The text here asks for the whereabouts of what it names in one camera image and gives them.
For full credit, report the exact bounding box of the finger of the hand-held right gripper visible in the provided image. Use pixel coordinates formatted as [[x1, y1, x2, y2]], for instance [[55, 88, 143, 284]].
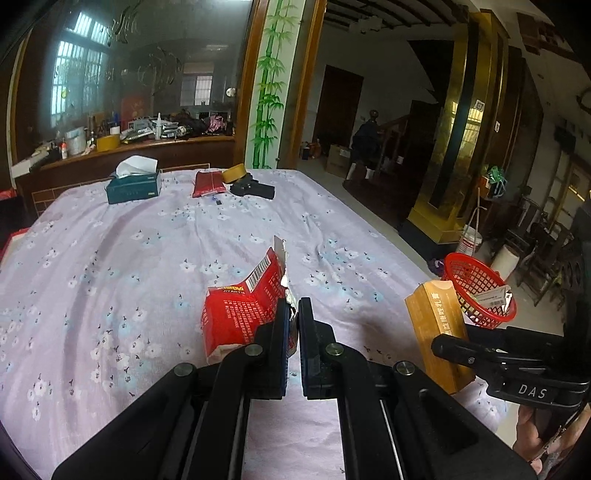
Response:
[[431, 332, 549, 378], [463, 324, 568, 352]]

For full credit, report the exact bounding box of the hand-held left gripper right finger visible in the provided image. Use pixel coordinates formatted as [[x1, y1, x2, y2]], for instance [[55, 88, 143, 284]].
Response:
[[298, 298, 536, 480]]

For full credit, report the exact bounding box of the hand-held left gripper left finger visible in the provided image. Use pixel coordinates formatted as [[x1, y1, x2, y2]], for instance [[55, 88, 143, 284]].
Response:
[[52, 298, 293, 480]]

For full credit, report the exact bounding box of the long white carton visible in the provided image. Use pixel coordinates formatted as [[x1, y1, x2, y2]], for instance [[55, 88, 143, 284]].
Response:
[[471, 285, 514, 315]]

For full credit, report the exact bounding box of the red snack packet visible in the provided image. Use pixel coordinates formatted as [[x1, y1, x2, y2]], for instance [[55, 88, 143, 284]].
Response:
[[201, 235, 298, 367]]

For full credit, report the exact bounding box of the yellow carton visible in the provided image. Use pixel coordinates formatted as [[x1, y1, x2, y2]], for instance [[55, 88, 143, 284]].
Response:
[[405, 278, 476, 395]]

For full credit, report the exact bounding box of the red plastic basket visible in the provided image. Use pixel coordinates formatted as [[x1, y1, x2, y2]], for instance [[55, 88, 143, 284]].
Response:
[[442, 252, 518, 330]]

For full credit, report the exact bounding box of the person's right hand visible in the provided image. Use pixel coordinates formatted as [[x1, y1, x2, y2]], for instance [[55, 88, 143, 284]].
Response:
[[512, 407, 563, 463]]

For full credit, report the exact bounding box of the wooden chair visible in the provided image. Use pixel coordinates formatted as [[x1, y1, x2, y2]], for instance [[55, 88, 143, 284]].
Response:
[[503, 185, 583, 305]]

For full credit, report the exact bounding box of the white bucket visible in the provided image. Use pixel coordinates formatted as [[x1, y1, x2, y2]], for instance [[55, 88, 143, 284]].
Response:
[[459, 224, 484, 257]]

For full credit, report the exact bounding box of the black plastic object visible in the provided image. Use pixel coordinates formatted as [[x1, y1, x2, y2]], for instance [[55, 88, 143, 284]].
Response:
[[229, 173, 276, 200]]

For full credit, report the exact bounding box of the green bag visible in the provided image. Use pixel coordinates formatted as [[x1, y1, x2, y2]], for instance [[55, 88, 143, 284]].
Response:
[[485, 166, 507, 195]]

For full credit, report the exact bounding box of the red pouch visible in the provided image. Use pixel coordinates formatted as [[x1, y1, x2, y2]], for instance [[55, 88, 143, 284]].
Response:
[[192, 170, 227, 199]]

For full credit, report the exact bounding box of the cardboard box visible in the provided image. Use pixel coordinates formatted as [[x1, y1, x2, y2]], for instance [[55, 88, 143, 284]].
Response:
[[326, 144, 354, 179]]

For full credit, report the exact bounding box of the purple floral cloth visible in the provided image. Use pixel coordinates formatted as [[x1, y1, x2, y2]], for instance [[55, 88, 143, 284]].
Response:
[[0, 167, 509, 480]]

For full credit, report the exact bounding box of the wooden staircase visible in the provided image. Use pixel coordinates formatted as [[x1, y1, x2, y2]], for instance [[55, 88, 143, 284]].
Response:
[[344, 99, 439, 222]]

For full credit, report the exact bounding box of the wooden counter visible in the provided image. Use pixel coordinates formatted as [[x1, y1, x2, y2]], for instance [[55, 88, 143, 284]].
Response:
[[9, 134, 236, 213]]

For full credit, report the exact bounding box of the teal tissue box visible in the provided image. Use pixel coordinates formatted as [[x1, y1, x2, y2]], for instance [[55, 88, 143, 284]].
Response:
[[106, 155, 161, 205]]

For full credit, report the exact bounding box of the gold column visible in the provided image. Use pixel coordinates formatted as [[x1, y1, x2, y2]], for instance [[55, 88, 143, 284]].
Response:
[[406, 9, 495, 243]]

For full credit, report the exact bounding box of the dark wooden door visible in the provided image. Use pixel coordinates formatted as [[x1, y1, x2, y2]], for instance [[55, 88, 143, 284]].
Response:
[[316, 65, 364, 153]]

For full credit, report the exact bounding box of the bamboo painted pillar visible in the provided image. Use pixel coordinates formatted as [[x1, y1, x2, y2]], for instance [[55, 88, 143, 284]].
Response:
[[235, 0, 324, 171]]

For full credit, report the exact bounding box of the etched glass partition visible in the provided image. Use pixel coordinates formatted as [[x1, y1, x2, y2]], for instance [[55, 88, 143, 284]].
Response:
[[14, 0, 252, 153]]

